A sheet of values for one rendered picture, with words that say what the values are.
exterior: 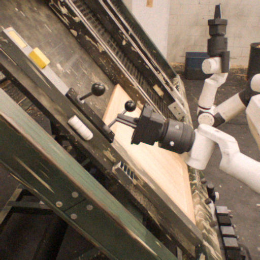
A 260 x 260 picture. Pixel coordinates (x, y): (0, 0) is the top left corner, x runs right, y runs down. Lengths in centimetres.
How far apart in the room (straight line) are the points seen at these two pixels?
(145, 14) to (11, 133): 435
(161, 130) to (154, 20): 414
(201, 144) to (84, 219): 36
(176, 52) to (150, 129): 563
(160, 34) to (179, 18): 143
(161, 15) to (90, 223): 433
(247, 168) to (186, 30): 562
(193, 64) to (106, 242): 478
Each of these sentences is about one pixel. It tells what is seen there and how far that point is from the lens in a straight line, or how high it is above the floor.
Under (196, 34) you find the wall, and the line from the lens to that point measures 629.
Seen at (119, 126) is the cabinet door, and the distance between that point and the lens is 103.
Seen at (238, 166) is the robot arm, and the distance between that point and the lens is 75.
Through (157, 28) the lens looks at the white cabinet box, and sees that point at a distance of 485.
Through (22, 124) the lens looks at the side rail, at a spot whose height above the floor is 151.
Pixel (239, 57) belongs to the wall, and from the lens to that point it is 652.
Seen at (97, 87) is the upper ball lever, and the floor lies 152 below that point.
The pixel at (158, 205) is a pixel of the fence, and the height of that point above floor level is 108.
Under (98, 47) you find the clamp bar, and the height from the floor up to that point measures 149.
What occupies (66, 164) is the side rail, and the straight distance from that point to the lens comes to 62.
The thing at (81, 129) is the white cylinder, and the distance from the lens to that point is 80.
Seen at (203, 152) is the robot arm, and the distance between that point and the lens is 80.
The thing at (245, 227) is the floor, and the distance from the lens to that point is 252.
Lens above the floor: 177
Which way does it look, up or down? 30 degrees down
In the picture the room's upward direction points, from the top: straight up
